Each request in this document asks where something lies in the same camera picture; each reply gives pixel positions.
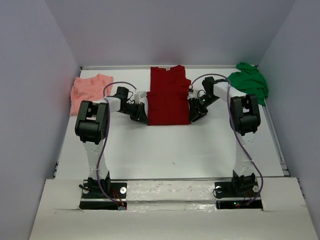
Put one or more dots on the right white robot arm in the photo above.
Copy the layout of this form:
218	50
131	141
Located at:
244	119

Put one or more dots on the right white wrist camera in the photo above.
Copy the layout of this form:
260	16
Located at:
192	92

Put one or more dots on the green t shirt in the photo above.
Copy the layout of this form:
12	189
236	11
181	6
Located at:
249	80

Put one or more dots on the pink t shirt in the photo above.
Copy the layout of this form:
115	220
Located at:
87	89

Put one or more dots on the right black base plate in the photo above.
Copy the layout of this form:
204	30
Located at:
228	198

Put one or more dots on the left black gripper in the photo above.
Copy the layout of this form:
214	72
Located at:
137	111

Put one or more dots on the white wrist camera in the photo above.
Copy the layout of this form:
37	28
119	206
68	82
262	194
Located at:
138	96
192	92

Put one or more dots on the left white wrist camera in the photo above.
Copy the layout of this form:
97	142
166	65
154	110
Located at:
138	96

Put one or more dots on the red t shirt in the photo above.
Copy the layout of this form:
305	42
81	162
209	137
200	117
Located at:
167	98

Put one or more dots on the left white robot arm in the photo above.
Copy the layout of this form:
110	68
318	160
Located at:
93	126

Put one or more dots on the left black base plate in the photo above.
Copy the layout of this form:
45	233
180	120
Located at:
94	199

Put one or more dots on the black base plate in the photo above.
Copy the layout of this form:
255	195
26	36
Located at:
94	199
228	198

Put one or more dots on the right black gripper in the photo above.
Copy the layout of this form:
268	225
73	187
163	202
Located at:
197	109

